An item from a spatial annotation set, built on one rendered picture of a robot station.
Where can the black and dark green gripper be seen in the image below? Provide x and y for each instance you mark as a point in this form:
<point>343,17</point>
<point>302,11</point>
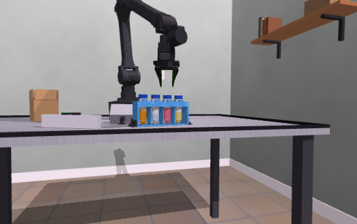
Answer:
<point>166,65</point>

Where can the blue tube rack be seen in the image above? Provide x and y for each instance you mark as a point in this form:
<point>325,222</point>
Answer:
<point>161,105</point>

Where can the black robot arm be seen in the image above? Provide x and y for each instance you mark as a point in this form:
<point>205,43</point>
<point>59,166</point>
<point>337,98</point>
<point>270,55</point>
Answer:
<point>172,35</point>

